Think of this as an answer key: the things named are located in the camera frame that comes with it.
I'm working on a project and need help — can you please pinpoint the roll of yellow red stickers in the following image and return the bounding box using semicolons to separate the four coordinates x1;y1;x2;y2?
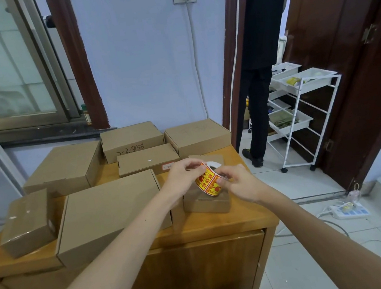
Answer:
192;158;231;200

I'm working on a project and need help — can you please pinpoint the tape-wrapped cardboard box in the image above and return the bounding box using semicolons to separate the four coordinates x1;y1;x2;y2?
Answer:
0;188;61;261

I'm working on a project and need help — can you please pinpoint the wooden cabinet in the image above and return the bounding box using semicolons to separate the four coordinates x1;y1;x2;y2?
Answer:
0;139;289;289

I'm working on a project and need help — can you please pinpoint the dark stone windowsill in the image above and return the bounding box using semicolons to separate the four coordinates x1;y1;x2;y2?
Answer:
0;114;118;151

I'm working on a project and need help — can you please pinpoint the grey looped floor cable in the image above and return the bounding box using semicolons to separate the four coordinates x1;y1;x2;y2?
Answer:
321;216;350;240

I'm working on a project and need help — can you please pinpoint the person's right forearm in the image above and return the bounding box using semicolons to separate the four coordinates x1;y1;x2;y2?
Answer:
252;173;381;289

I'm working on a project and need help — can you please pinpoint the person's left forearm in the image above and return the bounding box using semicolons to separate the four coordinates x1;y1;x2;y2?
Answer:
14;193;189;289

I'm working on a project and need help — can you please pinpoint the white plug with cable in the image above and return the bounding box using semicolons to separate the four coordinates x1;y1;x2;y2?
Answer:
179;0;210;121

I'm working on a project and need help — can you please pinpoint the small pink floor device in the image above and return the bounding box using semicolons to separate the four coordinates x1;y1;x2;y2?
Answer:
344;182;363;204

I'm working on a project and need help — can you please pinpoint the thin white wall cable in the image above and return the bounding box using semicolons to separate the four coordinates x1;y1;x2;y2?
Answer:
213;0;261;139

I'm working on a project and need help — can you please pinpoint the brass door hinge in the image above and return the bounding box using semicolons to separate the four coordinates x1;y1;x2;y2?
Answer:
360;22;380;45

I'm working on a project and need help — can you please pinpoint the small orange bottle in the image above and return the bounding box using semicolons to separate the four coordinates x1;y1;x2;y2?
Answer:
80;103;93;126

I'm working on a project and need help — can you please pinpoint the person's left hand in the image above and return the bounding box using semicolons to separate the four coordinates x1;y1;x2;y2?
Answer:
158;155;219;210

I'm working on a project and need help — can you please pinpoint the person's right hand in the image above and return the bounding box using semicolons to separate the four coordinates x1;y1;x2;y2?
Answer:
213;160;267;209

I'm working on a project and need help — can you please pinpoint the small plain cardboard box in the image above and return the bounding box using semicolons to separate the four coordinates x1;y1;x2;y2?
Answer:
177;150;234;219

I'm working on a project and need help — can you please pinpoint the dark brown wooden door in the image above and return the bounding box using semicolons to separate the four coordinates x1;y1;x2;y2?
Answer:
275;0;381;199

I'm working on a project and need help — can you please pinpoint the dark brown door frame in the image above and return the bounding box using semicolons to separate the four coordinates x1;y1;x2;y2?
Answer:
206;0;264;149

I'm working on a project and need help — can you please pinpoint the white rolling tray cart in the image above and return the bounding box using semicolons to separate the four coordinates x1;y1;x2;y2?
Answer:
256;55;354;177

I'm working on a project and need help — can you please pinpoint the folded green cloth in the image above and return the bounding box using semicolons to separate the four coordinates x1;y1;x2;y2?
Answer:
269;109;300;130

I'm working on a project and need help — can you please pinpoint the white hanging cloth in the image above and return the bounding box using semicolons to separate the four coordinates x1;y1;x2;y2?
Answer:
276;33;293;65

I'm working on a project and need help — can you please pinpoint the white power strip cable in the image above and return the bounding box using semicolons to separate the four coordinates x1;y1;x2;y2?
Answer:
316;202;339;218

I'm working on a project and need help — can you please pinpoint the dark brown window post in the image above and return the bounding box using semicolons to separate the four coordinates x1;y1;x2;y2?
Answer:
44;0;111;135

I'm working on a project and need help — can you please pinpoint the white power strip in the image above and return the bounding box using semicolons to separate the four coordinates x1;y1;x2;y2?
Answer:
328;199;371;222

